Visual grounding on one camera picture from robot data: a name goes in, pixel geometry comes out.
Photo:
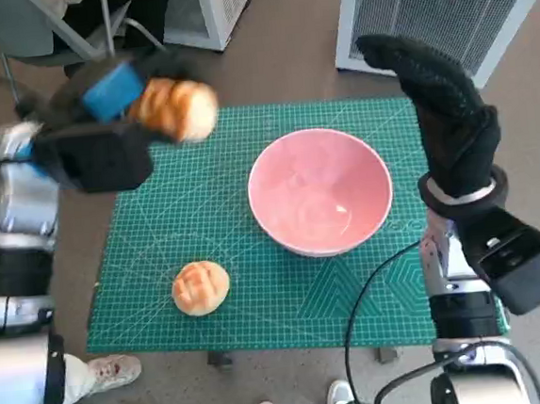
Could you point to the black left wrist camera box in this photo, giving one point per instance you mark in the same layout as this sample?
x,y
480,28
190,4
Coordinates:
x,y
101,160

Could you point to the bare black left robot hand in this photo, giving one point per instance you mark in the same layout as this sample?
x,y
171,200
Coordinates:
x,y
109,93

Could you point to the large white grilled appliance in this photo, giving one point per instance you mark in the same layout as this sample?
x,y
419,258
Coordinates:
x,y
433,13

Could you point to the grey metal-legged chair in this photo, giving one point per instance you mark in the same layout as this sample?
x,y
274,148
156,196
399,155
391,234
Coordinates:
x,y
9,31

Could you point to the oblong toasted toy bread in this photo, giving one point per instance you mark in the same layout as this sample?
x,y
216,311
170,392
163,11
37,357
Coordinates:
x,y
181,108

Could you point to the seated person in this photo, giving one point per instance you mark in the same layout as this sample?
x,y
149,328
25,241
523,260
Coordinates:
x,y
139,5

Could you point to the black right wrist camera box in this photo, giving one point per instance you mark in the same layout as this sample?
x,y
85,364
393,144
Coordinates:
x,y
521,260

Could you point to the pink bowl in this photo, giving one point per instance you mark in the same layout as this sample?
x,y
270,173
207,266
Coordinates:
x,y
321,193

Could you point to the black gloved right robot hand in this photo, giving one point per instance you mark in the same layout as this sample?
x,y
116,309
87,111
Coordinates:
x,y
452,120

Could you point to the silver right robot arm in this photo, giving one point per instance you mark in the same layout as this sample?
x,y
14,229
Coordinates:
x,y
464,312

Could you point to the grey table bracket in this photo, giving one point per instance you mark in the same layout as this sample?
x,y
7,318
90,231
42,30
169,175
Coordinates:
x,y
387,354
220,360

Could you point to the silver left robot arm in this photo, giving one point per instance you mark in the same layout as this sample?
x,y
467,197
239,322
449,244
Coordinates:
x,y
15,205

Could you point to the round toy bread bun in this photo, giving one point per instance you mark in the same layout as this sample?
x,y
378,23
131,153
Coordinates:
x,y
201,288

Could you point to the green cutting mat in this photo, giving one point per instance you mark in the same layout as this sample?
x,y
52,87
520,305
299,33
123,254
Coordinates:
x,y
205,217

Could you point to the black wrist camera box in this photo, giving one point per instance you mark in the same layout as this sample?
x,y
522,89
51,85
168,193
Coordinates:
x,y
521,260
101,160

